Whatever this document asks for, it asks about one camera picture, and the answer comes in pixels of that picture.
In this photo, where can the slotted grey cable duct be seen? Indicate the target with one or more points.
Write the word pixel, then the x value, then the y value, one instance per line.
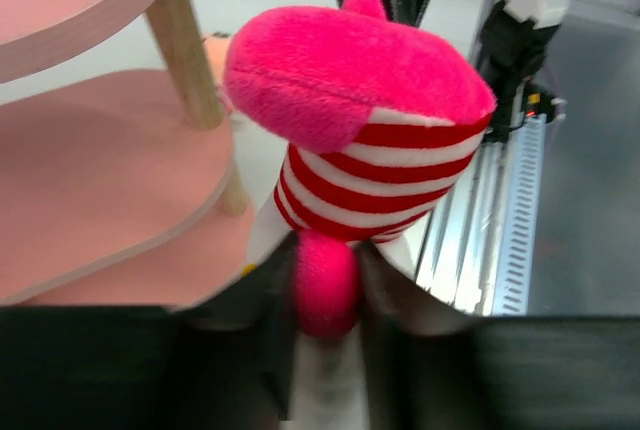
pixel 523 174

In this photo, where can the peach-faced boy plush doll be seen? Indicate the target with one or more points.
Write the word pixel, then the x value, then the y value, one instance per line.
pixel 216 46

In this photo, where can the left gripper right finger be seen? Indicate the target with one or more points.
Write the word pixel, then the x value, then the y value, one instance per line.
pixel 430 366

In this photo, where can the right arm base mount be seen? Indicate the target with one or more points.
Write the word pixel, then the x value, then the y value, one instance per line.
pixel 531 102

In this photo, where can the pink three-tier wooden shelf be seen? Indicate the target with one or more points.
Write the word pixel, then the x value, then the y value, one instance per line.
pixel 122 188

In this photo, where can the aluminium front rail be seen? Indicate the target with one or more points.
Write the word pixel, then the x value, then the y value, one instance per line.
pixel 457 262

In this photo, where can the pink plush striped shirt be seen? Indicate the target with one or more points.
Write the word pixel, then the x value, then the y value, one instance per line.
pixel 380 121

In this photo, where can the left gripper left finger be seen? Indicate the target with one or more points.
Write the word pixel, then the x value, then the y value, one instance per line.
pixel 225 364

